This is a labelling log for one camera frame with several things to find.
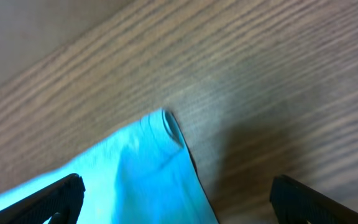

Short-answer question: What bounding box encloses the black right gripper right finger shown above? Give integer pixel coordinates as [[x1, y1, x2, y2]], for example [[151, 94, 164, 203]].
[[270, 175, 358, 224]]

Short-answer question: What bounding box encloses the light blue printed t-shirt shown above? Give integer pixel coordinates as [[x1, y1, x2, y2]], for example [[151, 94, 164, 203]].
[[0, 109, 217, 223]]

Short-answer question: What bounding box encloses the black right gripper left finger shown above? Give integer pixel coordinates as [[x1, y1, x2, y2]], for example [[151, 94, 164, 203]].
[[0, 173, 85, 224]]

